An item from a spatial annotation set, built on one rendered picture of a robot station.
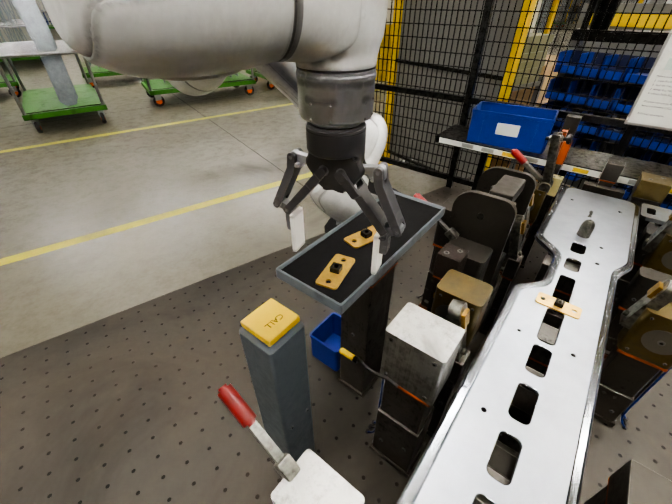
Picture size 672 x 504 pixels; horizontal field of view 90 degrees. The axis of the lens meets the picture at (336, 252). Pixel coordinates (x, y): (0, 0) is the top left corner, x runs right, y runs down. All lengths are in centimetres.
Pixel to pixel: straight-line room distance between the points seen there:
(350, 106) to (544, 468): 54
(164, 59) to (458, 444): 58
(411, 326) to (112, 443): 76
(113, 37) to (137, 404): 90
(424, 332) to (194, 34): 46
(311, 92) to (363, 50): 7
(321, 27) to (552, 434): 62
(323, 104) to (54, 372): 107
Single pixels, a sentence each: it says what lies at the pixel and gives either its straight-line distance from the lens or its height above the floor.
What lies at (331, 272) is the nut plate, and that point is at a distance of 55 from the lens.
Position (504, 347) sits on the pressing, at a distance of 73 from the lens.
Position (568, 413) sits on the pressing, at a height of 100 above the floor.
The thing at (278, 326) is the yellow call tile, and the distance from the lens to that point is 48.
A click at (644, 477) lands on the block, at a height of 103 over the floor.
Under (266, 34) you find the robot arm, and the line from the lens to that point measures 33.
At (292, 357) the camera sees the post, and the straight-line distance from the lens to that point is 53.
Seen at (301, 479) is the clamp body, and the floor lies 106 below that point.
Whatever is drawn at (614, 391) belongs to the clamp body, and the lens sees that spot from 104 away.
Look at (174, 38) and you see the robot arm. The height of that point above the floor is 150.
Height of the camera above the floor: 152
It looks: 37 degrees down
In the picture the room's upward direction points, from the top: straight up
